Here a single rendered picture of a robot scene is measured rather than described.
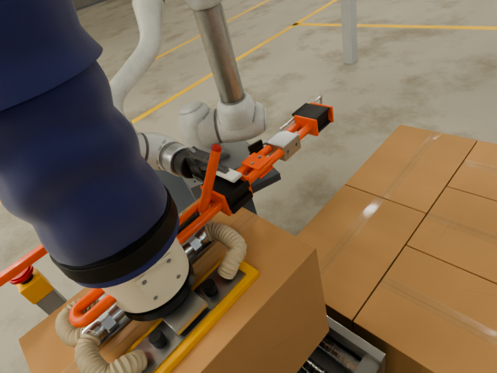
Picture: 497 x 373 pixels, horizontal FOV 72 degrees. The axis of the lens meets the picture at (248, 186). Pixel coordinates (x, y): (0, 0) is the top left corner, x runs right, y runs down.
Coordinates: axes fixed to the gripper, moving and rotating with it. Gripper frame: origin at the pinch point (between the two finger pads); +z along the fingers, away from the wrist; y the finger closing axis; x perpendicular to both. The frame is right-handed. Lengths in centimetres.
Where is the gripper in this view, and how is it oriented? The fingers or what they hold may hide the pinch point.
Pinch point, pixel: (233, 185)
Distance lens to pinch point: 82.1
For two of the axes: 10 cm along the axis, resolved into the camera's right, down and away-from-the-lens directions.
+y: 2.3, 7.5, 6.2
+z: 7.0, 3.2, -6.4
